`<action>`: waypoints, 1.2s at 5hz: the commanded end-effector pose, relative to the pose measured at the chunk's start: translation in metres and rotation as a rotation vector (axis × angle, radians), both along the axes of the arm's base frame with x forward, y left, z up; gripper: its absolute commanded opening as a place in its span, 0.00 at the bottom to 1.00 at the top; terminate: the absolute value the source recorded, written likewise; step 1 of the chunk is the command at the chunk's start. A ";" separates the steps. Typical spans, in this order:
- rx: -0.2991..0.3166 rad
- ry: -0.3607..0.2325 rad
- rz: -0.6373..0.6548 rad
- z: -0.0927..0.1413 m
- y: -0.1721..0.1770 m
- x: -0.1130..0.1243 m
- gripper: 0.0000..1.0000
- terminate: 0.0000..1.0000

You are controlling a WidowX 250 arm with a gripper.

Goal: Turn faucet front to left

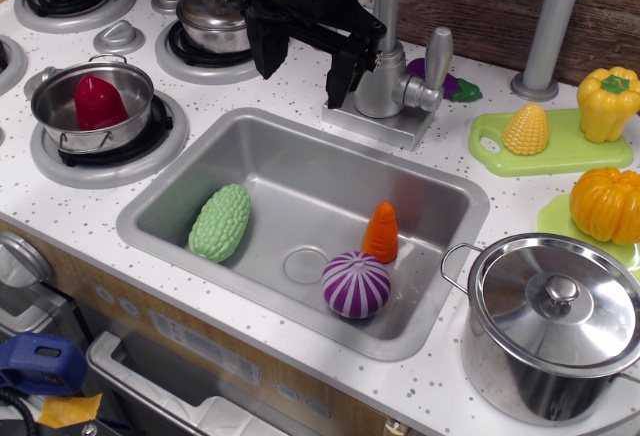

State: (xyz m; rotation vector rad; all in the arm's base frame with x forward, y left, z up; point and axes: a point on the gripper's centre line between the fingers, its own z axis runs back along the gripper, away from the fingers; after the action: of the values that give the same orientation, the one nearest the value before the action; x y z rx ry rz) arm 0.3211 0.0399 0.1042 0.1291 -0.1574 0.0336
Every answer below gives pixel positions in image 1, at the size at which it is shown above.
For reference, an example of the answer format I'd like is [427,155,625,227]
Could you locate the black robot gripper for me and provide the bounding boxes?
[243,0,386,109]

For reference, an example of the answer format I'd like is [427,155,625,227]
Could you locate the silver toy faucet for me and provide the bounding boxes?
[322,0,453,151]

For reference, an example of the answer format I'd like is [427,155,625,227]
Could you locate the small steel pot with lid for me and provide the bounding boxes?
[176,0,250,53]

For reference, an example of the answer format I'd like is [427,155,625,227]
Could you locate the silver toy sink basin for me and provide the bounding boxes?
[116,108,489,361]

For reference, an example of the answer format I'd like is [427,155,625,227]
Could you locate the back right stove burner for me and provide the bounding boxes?
[155,21,259,85]

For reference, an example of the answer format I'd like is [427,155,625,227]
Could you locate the stove burner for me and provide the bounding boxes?
[14,0,136,34]
[30,92,189,189]
[155,21,259,85]
[0,35,28,95]

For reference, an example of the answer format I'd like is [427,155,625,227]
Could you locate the purple toy eggplant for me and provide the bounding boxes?
[406,58,483,103]

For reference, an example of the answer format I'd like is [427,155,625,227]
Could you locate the front stove burner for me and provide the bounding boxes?
[30,92,189,189]

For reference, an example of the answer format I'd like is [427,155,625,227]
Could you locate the grey stove knob middle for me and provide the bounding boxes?
[93,20,146,55]

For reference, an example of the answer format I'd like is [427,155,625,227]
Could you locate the orange toy carrot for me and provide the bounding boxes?
[361,201,399,264]

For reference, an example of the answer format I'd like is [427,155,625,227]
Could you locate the green toy bitter gourd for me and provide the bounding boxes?
[188,184,251,263]

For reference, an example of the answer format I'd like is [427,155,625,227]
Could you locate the red toy pepper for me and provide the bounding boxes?
[74,74,128,131]

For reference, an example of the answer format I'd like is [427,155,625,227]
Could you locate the open steel pot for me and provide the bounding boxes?
[30,59,154,154]

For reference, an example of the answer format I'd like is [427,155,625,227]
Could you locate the grey vertical pole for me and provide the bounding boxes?
[511,0,576,102]

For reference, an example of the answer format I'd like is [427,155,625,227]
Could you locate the yellow toy corn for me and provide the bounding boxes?
[502,104,549,156]

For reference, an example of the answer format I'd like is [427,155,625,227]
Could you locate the purple striped toy onion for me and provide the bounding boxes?
[321,251,391,320]

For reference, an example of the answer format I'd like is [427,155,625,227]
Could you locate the back left stove burner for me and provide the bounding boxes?
[14,0,136,34]

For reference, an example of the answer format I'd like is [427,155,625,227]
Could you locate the green cutting board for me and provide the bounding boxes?
[468,109,633,177]

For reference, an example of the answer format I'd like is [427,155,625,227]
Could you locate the grey stove knob left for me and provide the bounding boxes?
[23,66,58,101]

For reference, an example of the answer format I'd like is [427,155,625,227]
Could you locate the far left stove burner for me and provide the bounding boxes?
[0,35,28,95]

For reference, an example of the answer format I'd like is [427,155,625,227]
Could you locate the green plastic plate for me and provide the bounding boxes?
[537,194,640,279]

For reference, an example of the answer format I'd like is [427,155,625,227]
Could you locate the yellow toy bell pepper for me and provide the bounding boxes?
[577,66,639,143]

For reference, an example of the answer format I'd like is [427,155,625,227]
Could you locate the orange toy pumpkin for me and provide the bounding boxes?
[569,167,639,246]

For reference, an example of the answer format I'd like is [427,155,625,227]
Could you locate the large steel pot with lid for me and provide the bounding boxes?
[459,233,639,426]

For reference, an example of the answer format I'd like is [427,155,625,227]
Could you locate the blue clamp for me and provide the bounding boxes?
[1,332,88,396]

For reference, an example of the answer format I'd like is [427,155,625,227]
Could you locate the yellow tape piece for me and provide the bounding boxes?
[37,393,103,429]

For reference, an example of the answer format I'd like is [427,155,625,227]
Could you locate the toy oven door handle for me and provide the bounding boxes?
[86,332,283,435]

